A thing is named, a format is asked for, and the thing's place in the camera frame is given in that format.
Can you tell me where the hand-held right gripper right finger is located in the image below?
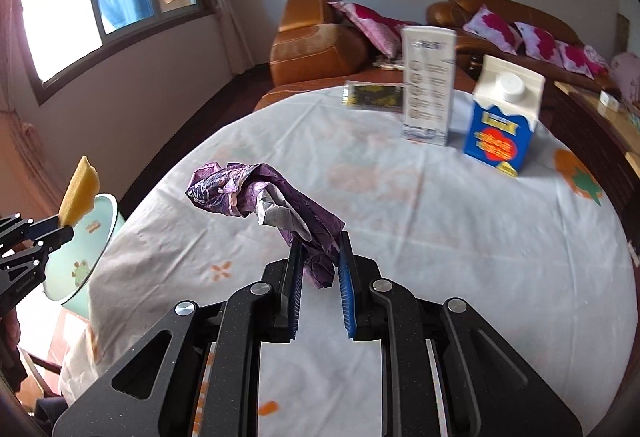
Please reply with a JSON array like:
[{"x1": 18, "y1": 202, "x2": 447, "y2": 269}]
[{"x1": 336, "y1": 231, "x2": 584, "y2": 437}]

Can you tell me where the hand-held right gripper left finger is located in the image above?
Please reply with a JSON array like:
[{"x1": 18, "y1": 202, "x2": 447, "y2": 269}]
[{"x1": 52, "y1": 238, "x2": 306, "y2": 437}]

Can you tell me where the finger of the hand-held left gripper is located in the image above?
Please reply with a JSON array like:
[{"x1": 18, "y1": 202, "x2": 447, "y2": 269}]
[
  {"x1": 0, "y1": 213, "x2": 62, "y2": 243},
  {"x1": 0, "y1": 225, "x2": 75, "y2": 278}
]

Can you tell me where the mint green plastic bucket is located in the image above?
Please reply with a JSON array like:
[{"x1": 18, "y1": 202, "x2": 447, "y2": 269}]
[{"x1": 44, "y1": 193, "x2": 120, "y2": 313}]

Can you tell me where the yellow sponge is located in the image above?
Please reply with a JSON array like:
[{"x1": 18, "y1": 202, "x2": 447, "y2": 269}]
[{"x1": 59, "y1": 156, "x2": 100, "y2": 228}]

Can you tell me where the purple wrapper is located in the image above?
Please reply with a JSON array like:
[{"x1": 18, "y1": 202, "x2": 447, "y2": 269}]
[{"x1": 185, "y1": 161, "x2": 346, "y2": 291}]

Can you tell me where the person's left forearm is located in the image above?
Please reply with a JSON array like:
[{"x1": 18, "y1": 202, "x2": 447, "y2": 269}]
[{"x1": 0, "y1": 309, "x2": 26, "y2": 385}]

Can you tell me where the white fruit print tablecloth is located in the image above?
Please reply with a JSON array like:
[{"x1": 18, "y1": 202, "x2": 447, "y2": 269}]
[{"x1": 59, "y1": 84, "x2": 634, "y2": 437}]

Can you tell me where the dark snack packet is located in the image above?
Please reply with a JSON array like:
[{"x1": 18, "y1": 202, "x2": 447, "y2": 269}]
[{"x1": 341, "y1": 84, "x2": 406, "y2": 112}]

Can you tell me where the tall white carton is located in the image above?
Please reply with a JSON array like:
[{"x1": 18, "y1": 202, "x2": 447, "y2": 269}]
[{"x1": 401, "y1": 26, "x2": 457, "y2": 147}]

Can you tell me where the blue white milk carton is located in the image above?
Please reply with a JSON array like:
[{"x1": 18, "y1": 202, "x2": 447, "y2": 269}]
[{"x1": 462, "y1": 55, "x2": 546, "y2": 178}]

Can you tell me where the brown leather corner sofa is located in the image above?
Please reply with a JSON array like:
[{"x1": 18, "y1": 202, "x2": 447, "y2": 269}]
[{"x1": 255, "y1": 0, "x2": 617, "y2": 113}]

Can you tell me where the pink floral pillow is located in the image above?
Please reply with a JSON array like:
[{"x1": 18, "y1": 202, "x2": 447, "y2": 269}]
[
  {"x1": 462, "y1": 6, "x2": 524, "y2": 56},
  {"x1": 327, "y1": 1, "x2": 409, "y2": 59},
  {"x1": 514, "y1": 22, "x2": 557, "y2": 60},
  {"x1": 555, "y1": 42, "x2": 596, "y2": 78}
]

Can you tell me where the wooden coffee table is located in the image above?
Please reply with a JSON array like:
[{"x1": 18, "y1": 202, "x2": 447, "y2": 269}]
[{"x1": 552, "y1": 79, "x2": 640, "y2": 158}]

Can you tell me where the light pink pillow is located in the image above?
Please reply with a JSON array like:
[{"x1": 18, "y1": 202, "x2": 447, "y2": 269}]
[{"x1": 582, "y1": 46, "x2": 611, "y2": 77}]

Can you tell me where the pink garment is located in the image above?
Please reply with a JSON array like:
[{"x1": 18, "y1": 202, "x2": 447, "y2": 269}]
[{"x1": 609, "y1": 52, "x2": 640, "y2": 103}]

